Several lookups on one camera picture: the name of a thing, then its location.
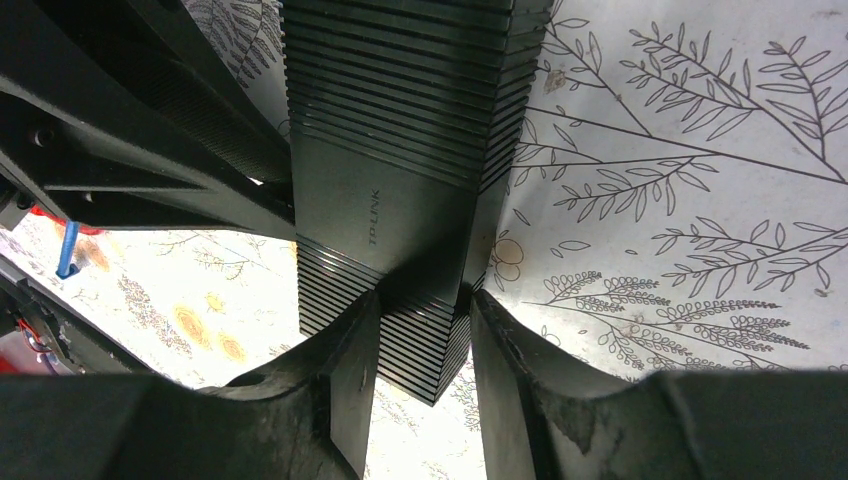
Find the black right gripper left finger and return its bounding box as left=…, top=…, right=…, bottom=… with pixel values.
left=1, top=291, right=380, bottom=479

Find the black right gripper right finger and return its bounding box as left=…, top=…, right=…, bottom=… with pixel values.
left=471, top=291, right=847, bottom=479

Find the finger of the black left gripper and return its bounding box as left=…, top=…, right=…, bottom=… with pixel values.
left=1, top=1, right=296, bottom=240

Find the black ribbed network switch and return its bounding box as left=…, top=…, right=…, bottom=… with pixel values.
left=282, top=1, right=552, bottom=405

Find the floral patterned table mat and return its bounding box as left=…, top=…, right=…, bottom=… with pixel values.
left=16, top=1, right=847, bottom=383

